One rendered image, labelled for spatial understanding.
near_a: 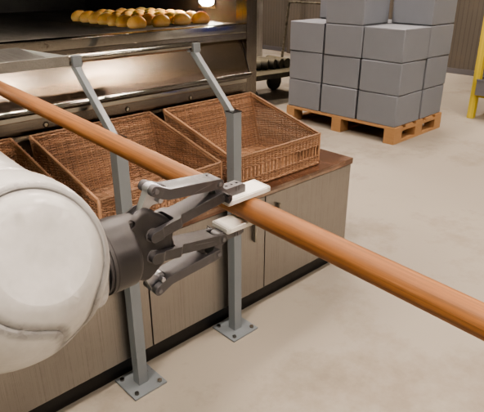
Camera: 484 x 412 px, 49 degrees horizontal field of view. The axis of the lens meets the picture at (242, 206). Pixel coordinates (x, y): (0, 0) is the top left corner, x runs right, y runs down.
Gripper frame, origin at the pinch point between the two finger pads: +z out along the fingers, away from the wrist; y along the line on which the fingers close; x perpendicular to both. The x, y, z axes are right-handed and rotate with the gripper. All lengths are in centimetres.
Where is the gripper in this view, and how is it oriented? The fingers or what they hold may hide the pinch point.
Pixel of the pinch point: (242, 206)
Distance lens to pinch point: 64.7
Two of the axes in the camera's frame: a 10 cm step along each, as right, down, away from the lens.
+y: -0.3, 9.0, 4.3
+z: 7.3, -2.7, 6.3
